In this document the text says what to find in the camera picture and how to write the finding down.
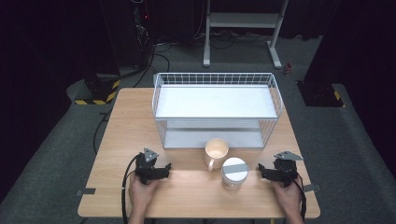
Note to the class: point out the beige mug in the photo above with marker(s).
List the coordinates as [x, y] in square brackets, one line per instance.
[215, 149]

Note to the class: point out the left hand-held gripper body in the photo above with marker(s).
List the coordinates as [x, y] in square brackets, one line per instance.
[145, 169]

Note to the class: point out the white jar with grey-taped lid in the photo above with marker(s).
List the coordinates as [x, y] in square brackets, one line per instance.
[234, 172]

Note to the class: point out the white metal stand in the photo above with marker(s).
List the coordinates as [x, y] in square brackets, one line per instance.
[243, 20]

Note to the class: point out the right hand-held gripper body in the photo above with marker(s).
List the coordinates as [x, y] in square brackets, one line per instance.
[285, 171]

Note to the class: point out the grey tape strip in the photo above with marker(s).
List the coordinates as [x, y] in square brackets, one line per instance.
[312, 188]
[86, 191]

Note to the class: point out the black base with yellow stripes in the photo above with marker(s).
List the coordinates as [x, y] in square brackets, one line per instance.
[99, 91]
[320, 95]

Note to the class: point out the person's right hand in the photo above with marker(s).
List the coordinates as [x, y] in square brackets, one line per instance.
[289, 197]

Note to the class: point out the person's left hand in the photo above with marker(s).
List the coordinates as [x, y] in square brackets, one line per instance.
[141, 194]

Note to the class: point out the dark equipment tower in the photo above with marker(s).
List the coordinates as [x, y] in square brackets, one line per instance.
[141, 31]

